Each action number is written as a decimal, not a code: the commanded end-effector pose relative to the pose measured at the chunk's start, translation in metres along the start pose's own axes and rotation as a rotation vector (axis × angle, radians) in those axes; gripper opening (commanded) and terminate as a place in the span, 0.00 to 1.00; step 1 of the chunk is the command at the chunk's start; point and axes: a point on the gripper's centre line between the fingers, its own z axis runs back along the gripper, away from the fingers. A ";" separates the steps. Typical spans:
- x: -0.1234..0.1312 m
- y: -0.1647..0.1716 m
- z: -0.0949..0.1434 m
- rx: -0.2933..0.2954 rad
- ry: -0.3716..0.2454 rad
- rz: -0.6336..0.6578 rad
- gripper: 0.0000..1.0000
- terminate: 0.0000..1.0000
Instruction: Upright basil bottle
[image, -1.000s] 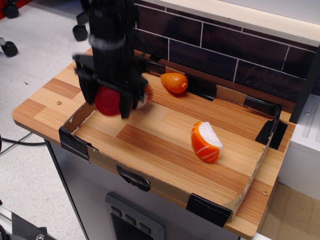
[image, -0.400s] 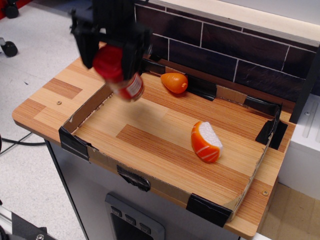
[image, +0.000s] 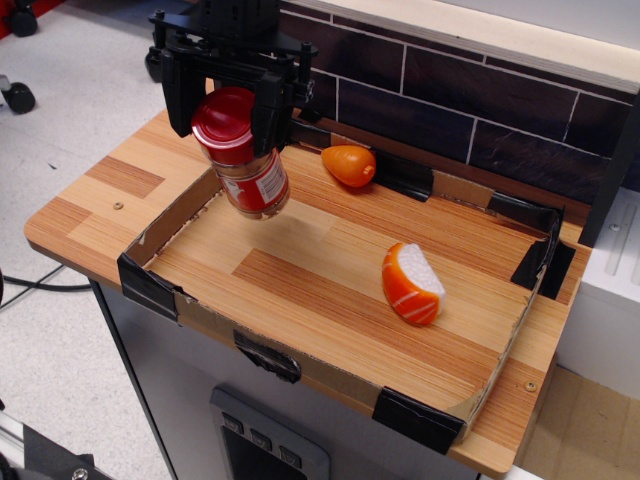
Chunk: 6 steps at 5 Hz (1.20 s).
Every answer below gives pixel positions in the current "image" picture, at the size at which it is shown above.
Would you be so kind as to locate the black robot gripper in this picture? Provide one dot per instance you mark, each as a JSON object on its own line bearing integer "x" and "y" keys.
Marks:
{"x": 238, "y": 43}

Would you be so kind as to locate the basil bottle red lid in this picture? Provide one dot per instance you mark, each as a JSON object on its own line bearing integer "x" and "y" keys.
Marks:
{"x": 256, "y": 185}

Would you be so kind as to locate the cardboard fence with black tape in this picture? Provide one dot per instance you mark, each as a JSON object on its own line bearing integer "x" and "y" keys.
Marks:
{"x": 301, "y": 294}

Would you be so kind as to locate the black office chair base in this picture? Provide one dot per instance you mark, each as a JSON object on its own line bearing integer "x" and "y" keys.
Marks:
{"x": 153, "y": 64}

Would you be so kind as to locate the orange toy carrot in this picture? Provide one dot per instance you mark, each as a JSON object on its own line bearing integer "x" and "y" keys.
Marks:
{"x": 353, "y": 165}

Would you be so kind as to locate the black caster wheel left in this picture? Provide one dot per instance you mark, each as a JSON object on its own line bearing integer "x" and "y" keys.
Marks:
{"x": 17, "y": 95}

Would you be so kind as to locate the toy salmon sushi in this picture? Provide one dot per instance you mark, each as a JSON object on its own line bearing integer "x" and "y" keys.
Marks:
{"x": 411, "y": 286}

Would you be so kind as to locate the dark brick backsplash panel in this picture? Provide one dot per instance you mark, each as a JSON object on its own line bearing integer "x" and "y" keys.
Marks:
{"x": 565, "y": 137}

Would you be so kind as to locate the grey control panel with buttons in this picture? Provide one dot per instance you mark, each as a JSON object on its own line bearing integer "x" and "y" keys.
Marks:
{"x": 255, "y": 446}

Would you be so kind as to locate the white side cabinet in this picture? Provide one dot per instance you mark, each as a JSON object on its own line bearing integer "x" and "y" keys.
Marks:
{"x": 600, "y": 341}

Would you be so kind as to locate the black metal bracket corner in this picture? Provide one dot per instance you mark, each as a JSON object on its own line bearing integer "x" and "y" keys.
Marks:
{"x": 28, "y": 454}

